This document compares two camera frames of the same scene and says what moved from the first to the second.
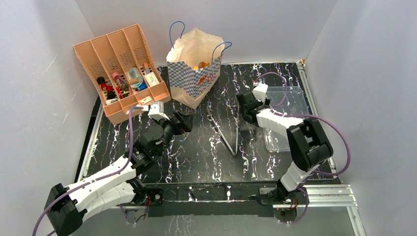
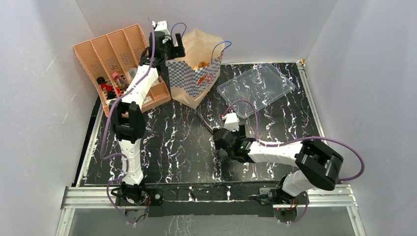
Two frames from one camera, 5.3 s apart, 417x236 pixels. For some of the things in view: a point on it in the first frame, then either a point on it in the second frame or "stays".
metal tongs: x=219 y=131 → x=205 y=123
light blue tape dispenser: x=135 y=77 stays
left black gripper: x=187 y=123 → x=176 y=52
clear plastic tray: x=291 y=100 → x=255 y=88
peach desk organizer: x=121 y=68 stays
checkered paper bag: x=193 y=64 stays
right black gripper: x=246 y=106 → x=220 y=141
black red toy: x=111 y=95 stays
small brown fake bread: x=200 y=65 stays
